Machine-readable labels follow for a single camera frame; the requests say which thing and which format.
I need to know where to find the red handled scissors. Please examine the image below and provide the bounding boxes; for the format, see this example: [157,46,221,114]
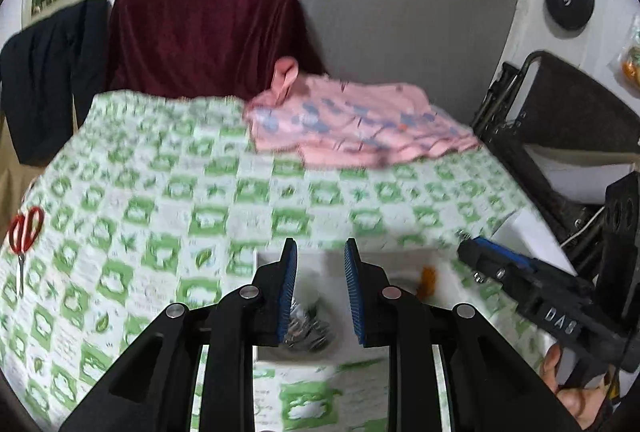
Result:
[10,206,46,298]

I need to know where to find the amber bead bracelet with tassel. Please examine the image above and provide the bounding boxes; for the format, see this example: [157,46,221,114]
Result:
[417,266,440,298]

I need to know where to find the pink patterned cloth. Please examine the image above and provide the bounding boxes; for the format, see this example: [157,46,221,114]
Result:
[242,57,481,170]

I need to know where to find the black jacket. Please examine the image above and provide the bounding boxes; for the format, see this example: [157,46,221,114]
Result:
[0,0,112,168]

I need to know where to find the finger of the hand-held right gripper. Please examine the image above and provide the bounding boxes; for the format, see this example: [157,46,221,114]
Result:
[458,239,596,309]
[472,236,538,273]

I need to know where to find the dark red cloth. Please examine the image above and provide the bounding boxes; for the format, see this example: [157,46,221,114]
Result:
[107,0,326,100]

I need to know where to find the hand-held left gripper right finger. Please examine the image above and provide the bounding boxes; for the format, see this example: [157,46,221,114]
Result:
[344,238,581,432]

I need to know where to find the clear plastic bag with fruit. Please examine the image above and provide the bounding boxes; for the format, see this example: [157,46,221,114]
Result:
[617,17,640,88]

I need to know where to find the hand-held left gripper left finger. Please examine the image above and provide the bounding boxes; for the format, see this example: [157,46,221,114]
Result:
[60,238,299,432]

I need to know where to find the white cable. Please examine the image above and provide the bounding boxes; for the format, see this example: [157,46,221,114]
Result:
[559,207,607,249]

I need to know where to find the person's right hand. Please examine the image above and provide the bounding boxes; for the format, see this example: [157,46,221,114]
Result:
[541,344,618,430]

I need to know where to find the green and white checked tablecloth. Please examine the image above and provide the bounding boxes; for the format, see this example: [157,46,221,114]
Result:
[0,92,591,432]

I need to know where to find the black folding chair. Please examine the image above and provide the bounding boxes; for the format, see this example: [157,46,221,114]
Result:
[470,51,640,273]

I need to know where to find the white cardboard box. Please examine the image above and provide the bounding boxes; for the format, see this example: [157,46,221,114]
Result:
[251,246,443,368]

